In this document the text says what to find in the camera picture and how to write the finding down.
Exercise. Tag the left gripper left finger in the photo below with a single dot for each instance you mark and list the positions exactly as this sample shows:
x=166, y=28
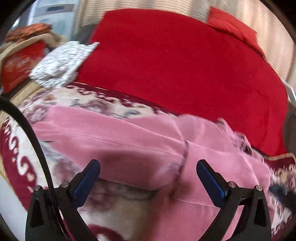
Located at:
x=44, y=223

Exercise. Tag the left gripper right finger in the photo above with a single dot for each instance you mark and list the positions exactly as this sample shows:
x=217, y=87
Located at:
x=254, y=222

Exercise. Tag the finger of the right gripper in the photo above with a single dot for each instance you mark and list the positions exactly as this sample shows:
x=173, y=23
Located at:
x=284, y=196

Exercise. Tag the pink corduroy garment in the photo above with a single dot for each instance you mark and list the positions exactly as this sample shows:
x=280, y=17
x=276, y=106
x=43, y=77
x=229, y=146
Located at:
x=158, y=153

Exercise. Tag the red box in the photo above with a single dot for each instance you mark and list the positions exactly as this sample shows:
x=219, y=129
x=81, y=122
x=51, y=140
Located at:
x=16, y=67

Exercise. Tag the white patterned folded cloth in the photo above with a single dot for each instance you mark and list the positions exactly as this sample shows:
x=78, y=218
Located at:
x=60, y=67

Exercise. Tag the red bed cover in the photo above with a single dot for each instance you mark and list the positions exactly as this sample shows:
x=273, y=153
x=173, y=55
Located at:
x=186, y=66

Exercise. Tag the red pillow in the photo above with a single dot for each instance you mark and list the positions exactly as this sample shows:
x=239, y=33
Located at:
x=226, y=23

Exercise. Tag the orange patterned cloth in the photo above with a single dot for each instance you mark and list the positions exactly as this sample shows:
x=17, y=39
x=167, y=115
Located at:
x=24, y=33

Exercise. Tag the white air conditioner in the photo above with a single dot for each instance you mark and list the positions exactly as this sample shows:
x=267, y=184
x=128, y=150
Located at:
x=59, y=14

